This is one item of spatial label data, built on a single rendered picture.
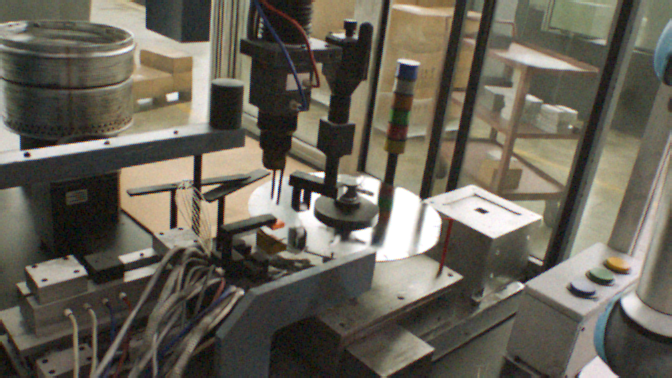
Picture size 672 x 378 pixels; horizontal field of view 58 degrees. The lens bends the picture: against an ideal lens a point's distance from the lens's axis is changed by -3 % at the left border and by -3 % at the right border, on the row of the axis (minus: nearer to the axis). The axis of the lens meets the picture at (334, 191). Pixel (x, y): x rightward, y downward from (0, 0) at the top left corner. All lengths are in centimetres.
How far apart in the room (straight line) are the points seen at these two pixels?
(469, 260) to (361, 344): 35
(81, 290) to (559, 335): 74
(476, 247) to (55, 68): 93
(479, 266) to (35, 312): 77
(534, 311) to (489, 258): 18
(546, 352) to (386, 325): 27
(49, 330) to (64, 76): 61
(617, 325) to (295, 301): 45
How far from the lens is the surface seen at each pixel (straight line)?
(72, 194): 117
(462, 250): 122
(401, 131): 128
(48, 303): 96
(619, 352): 93
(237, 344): 74
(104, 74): 142
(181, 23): 89
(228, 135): 109
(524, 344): 110
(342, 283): 81
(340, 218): 99
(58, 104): 142
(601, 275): 113
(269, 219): 92
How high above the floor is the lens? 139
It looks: 24 degrees down
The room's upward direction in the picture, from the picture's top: 8 degrees clockwise
